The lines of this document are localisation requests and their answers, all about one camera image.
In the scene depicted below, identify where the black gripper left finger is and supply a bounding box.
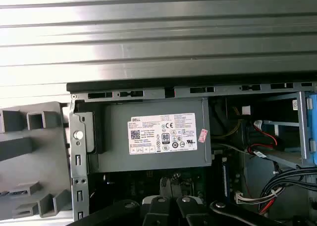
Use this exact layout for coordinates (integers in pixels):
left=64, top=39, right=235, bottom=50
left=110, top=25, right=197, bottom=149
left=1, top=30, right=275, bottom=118
left=73, top=195, right=172, bottom=226

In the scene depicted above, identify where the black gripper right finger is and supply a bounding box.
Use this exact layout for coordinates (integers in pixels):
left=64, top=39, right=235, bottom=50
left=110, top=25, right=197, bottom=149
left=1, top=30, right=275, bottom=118
left=175, top=195, right=282, bottom=226

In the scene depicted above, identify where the grey power supply unit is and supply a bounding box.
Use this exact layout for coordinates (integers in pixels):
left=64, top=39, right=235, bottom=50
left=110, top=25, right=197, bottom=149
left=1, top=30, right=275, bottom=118
left=85, top=98, right=213, bottom=173

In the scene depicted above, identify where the black open PC case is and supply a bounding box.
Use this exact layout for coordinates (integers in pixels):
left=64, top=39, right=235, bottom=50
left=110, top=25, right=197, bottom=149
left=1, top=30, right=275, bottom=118
left=66, top=81, right=317, bottom=226

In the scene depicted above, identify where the grey metal drive cage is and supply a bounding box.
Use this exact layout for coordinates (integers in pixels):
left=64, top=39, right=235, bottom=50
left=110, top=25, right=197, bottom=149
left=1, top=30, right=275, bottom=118
left=260, top=91, right=312, bottom=170

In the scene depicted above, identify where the grey plastic parts rack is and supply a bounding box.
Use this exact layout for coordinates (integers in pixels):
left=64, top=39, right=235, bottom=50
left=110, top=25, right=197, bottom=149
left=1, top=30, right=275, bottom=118
left=0, top=101, right=73, bottom=221

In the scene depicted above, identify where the yellow wire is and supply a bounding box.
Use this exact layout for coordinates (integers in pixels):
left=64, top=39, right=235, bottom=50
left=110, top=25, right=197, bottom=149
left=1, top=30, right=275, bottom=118
left=214, top=107, right=243, bottom=139

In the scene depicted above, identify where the red and black wire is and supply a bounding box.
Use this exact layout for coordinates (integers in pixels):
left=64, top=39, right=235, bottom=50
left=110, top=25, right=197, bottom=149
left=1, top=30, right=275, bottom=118
left=247, top=120, right=286, bottom=158

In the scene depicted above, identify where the black cable bundle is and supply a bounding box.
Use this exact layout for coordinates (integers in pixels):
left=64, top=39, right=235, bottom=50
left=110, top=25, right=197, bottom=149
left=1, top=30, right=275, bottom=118
left=257, top=168, right=317, bottom=216

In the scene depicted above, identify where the blue plastic drive bracket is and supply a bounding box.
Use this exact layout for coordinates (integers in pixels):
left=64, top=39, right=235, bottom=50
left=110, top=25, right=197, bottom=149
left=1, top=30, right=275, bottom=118
left=305, top=91, right=317, bottom=167

